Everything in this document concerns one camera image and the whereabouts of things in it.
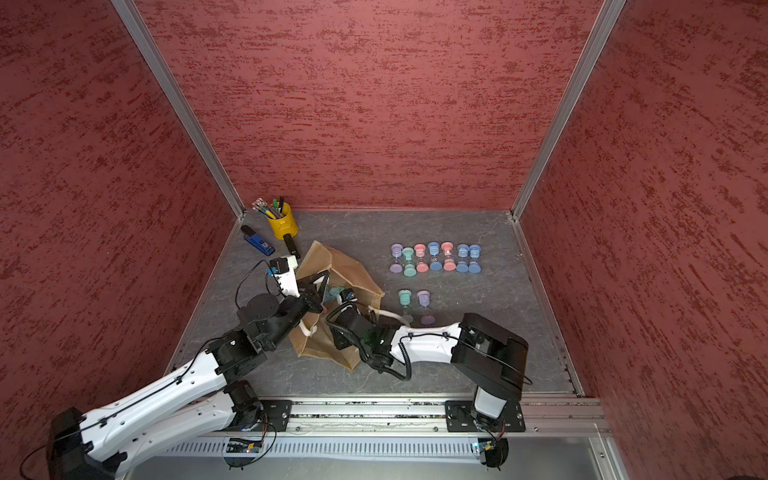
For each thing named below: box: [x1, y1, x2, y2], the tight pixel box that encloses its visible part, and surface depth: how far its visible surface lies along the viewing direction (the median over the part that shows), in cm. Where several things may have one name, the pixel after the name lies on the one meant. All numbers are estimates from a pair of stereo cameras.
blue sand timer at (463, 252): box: [456, 243, 470, 273], surface depth 108 cm
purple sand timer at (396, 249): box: [389, 242, 404, 274], surface depth 108 cm
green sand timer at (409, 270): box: [402, 247, 417, 277], surface depth 105 cm
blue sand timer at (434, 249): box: [428, 241, 443, 271], surface depth 108 cm
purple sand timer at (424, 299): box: [416, 289, 435, 326], surface depth 94 cm
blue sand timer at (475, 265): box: [468, 244, 482, 274], surface depth 108 cm
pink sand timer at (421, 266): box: [414, 243, 429, 273], surface depth 108 cm
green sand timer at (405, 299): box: [398, 288, 414, 324], surface depth 96 cm
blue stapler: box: [241, 225, 276, 256], surface depth 109 cm
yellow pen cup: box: [267, 202, 299, 241], surface depth 109 cm
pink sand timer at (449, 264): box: [441, 241, 457, 272], surface depth 106 cm
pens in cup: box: [252, 196, 285, 220], surface depth 105 cm
